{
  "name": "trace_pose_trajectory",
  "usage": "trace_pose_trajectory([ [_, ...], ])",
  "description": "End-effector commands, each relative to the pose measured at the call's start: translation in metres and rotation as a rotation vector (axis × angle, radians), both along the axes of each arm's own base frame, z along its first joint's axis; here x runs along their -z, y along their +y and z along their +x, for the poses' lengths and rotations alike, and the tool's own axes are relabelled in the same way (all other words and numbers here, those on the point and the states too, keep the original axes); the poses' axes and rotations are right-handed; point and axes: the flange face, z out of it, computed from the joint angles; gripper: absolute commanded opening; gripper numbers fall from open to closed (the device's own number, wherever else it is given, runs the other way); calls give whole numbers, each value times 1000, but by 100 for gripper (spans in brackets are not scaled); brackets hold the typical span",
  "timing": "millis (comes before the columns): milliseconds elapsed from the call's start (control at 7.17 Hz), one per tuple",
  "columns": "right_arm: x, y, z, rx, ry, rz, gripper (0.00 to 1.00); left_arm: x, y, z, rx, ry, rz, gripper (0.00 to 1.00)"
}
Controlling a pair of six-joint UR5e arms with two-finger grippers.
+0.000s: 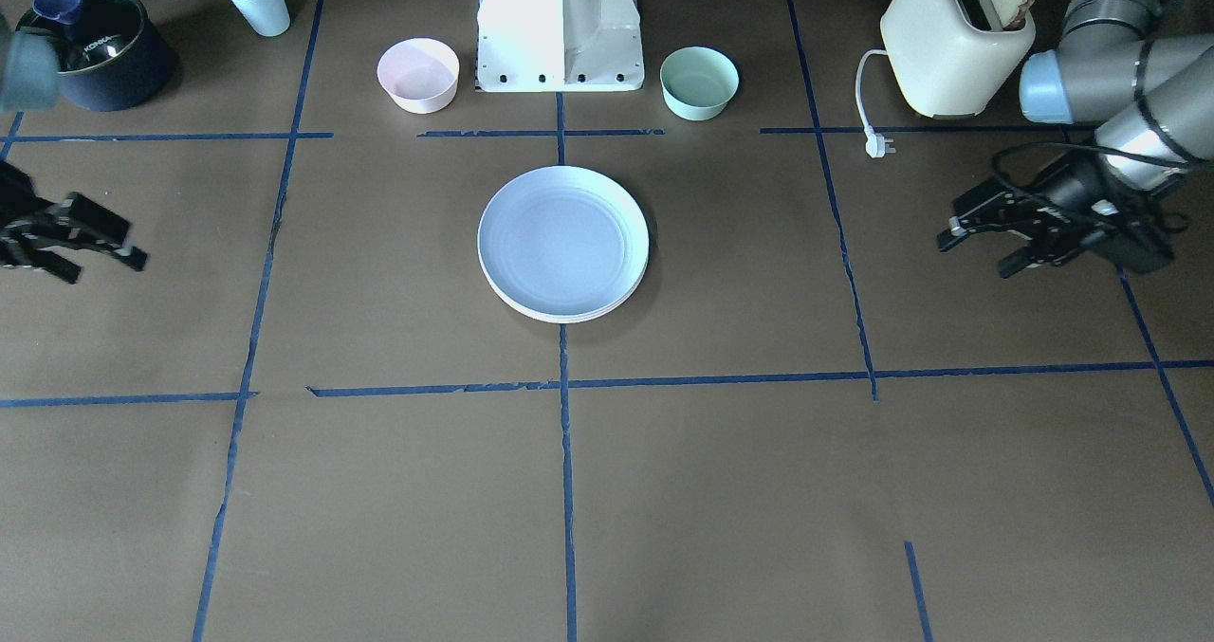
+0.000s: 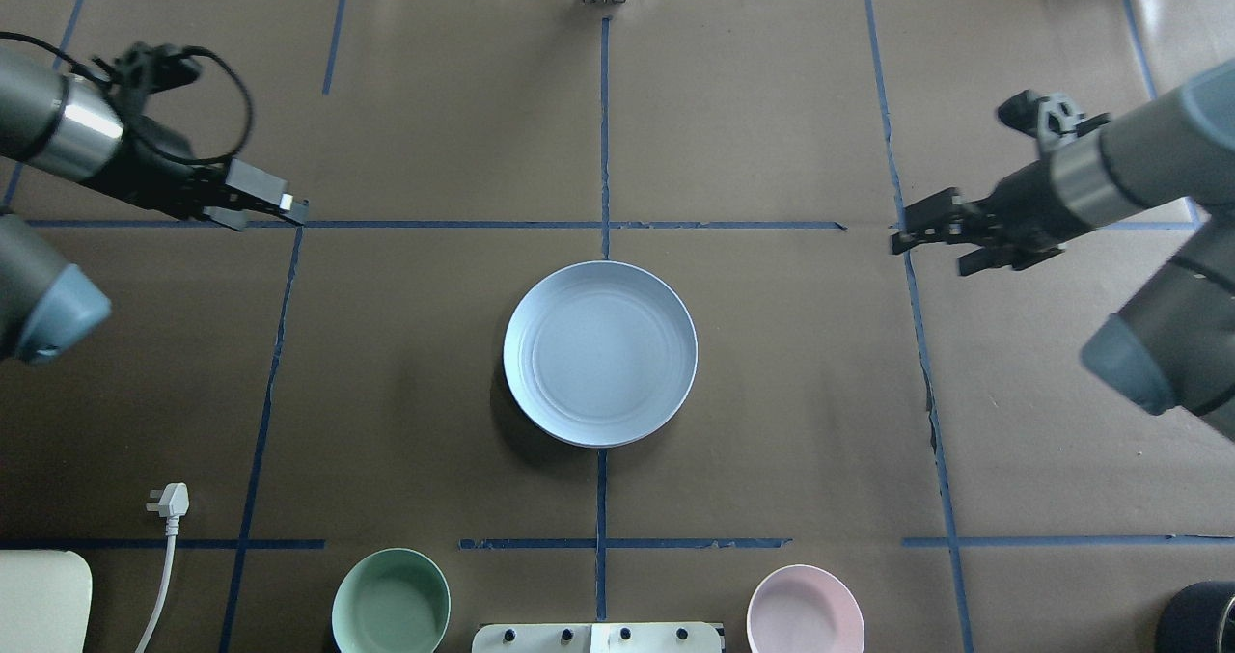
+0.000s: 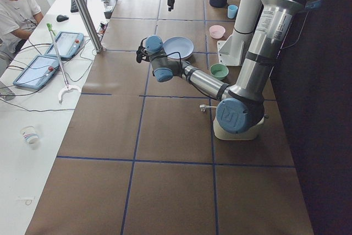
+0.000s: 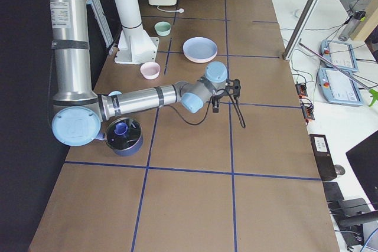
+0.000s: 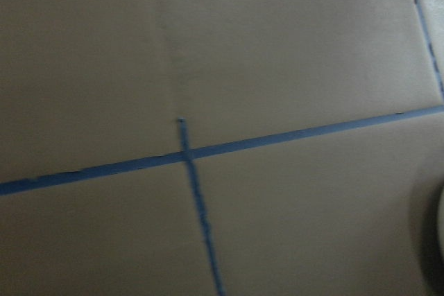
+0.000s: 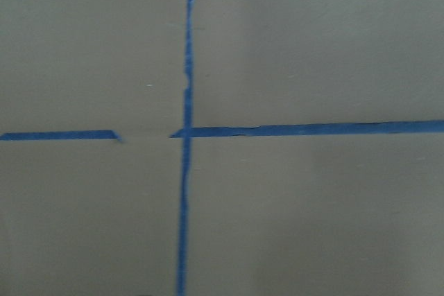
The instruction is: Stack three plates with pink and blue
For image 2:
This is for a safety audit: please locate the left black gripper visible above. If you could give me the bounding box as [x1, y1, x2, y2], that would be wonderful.
[91, 42, 309, 231]

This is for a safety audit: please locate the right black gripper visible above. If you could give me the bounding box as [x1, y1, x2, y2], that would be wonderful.
[890, 90, 1112, 278]

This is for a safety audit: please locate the blue plate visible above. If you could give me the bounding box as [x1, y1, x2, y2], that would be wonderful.
[501, 260, 699, 449]

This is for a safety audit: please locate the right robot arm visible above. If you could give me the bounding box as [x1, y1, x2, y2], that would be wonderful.
[888, 60, 1233, 442]

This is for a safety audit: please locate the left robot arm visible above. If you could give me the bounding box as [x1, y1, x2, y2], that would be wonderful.
[2, 32, 308, 365]

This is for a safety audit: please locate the pink bowl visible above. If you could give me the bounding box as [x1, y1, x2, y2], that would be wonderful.
[746, 564, 867, 652]

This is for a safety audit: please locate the green bowl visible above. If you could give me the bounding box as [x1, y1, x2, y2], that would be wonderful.
[331, 548, 452, 652]

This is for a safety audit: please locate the cream toaster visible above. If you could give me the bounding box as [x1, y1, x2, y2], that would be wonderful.
[1, 549, 93, 652]

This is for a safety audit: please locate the dark blue saucepan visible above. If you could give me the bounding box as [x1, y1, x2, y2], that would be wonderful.
[1153, 580, 1234, 652]

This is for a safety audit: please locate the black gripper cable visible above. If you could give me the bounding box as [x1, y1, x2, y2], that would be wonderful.
[0, 32, 256, 168]

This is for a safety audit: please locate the toaster plug and cord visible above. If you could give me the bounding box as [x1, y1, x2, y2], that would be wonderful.
[133, 481, 191, 653]

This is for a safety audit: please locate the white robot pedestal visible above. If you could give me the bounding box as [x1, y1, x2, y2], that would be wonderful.
[471, 621, 727, 652]

